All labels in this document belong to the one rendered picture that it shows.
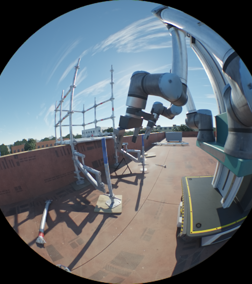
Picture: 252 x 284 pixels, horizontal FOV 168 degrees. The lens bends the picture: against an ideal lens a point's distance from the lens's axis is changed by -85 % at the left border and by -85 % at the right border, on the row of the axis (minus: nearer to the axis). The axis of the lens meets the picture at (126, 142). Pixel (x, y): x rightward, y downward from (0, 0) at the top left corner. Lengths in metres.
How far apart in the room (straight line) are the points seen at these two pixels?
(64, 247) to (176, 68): 1.37
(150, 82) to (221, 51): 0.27
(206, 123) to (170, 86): 0.57
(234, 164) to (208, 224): 0.37
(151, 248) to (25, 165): 1.69
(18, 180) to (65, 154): 1.00
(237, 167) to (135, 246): 0.78
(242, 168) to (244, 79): 0.26
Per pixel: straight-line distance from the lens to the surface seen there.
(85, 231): 0.96
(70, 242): 0.97
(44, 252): 1.07
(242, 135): 0.40
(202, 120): 0.80
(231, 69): 0.29
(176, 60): 0.49
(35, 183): 1.62
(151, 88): 0.31
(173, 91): 0.28
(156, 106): 0.77
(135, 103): 0.35
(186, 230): 0.58
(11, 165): 1.63
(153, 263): 0.82
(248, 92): 0.24
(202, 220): 0.65
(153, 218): 0.97
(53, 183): 1.64
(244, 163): 0.38
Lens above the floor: 0.81
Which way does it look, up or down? 6 degrees down
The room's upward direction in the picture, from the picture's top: 4 degrees counter-clockwise
